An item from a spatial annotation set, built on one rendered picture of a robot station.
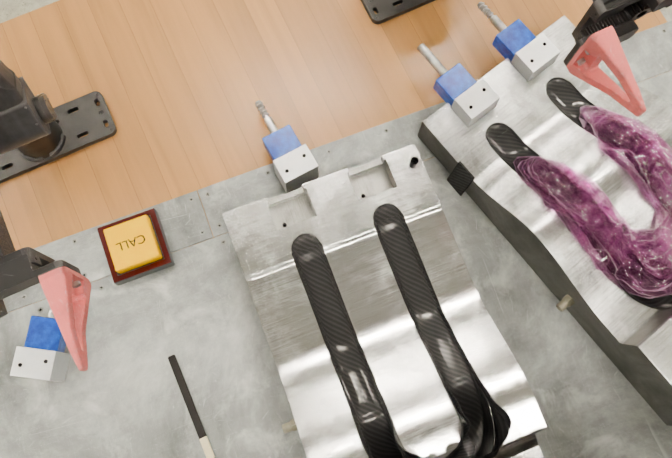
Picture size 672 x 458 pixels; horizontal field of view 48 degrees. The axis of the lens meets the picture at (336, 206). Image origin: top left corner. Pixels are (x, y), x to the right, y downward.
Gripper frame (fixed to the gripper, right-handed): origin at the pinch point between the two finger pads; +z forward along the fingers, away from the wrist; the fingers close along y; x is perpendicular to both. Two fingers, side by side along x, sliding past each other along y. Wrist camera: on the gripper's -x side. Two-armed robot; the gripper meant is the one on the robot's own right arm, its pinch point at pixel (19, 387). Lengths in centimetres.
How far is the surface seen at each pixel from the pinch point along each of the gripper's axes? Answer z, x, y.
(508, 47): -21, 33, 63
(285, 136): -23, 36, 31
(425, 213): -4, 31, 42
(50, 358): -7.8, 34.8, -7.5
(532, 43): -19, 32, 66
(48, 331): -11.3, 36.1, -7.0
